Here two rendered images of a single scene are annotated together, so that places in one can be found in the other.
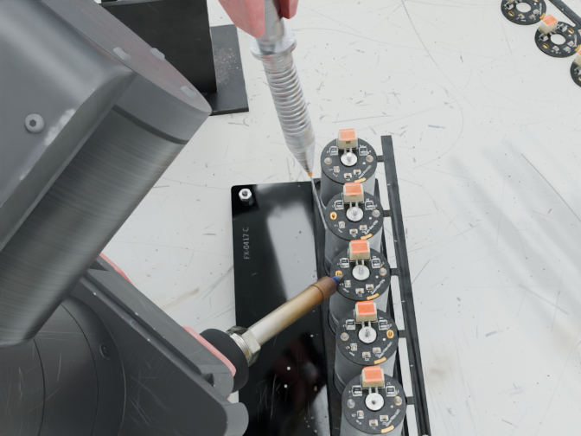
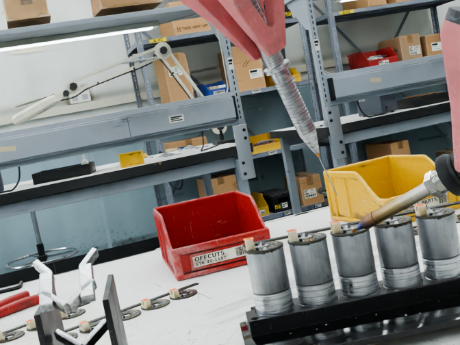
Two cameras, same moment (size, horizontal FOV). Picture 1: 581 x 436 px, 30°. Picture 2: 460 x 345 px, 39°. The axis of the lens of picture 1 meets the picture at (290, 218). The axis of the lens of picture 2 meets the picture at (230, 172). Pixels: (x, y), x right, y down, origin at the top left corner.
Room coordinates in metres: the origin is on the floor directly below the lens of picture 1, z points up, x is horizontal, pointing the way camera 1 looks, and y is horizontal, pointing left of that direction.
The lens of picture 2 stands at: (0.28, 0.38, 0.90)
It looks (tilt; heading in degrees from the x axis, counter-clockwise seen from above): 5 degrees down; 269
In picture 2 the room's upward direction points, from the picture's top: 11 degrees counter-clockwise
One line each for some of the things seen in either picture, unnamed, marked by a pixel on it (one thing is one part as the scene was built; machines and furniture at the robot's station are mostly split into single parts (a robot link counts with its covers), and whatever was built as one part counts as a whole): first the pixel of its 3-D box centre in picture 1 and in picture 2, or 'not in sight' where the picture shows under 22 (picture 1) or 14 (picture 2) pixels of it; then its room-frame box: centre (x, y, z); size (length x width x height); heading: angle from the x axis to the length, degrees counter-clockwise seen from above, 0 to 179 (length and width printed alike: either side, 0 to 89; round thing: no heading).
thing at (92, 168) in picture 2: not in sight; (64, 172); (0.94, -2.40, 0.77); 0.24 x 0.16 x 0.04; 2
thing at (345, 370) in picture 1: (364, 361); (398, 257); (0.18, -0.03, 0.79); 0.02 x 0.02 x 0.05
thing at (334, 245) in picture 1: (352, 243); (313, 274); (0.24, -0.03, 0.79); 0.02 x 0.02 x 0.05
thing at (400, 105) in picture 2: not in sight; (424, 100); (-0.78, -2.85, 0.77); 0.24 x 0.16 x 0.04; 15
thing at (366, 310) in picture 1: (366, 314); not in sight; (0.19, -0.03, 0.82); 0.01 x 0.01 x 0.01; 2
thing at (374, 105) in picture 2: not in sight; (376, 105); (-0.51, -2.75, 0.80); 0.15 x 0.12 x 0.10; 125
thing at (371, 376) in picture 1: (373, 380); (422, 209); (0.16, -0.03, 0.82); 0.01 x 0.01 x 0.01; 2
